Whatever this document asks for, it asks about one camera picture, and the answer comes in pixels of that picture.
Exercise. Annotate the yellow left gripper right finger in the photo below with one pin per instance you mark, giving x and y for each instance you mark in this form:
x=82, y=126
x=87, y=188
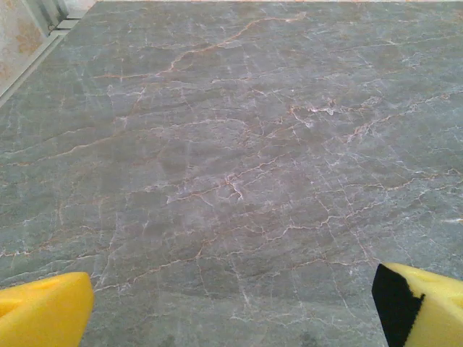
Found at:
x=434, y=311

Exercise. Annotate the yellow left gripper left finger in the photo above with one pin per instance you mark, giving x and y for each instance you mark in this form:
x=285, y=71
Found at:
x=43, y=314

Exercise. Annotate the aluminium table edge rail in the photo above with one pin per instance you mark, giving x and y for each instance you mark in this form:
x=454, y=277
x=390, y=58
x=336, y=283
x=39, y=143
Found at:
x=32, y=62

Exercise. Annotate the aluminium corner frame post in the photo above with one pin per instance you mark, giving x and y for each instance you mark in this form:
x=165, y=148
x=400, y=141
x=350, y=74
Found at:
x=38, y=14

